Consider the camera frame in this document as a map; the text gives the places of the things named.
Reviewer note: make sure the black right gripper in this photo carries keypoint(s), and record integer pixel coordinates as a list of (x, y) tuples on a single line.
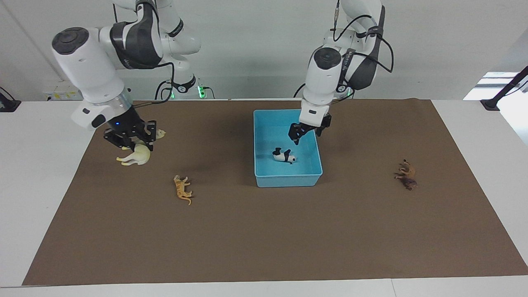
[(126, 128)]

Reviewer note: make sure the small black clamp mount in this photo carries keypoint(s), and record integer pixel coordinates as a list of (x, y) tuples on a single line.
[(8, 105)]

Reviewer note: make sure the cream alpaca toy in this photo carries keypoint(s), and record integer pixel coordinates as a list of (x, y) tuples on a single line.
[(140, 156)]

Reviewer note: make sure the white power strip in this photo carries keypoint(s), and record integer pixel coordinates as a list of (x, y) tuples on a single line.
[(64, 95)]

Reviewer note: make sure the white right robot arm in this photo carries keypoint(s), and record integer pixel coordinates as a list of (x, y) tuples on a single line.
[(82, 70)]

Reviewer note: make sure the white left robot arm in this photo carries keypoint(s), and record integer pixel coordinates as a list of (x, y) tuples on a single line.
[(324, 78)]

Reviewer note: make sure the brown lion toy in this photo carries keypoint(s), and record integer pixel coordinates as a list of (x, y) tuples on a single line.
[(407, 175)]

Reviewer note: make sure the black clamp stand with rod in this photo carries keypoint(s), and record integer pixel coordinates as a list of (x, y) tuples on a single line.
[(493, 103)]

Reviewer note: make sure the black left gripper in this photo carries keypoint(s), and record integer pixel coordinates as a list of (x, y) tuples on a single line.
[(315, 123)]

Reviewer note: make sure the black white panda toy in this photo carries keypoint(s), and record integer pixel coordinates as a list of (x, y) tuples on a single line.
[(284, 156)]

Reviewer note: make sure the brown table mat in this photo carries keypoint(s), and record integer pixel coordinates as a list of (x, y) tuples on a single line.
[(264, 235)]

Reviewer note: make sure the light blue storage box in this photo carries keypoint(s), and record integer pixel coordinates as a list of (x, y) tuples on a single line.
[(286, 173)]

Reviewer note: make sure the orange tiger toy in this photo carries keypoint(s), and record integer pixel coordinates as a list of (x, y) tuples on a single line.
[(181, 189)]

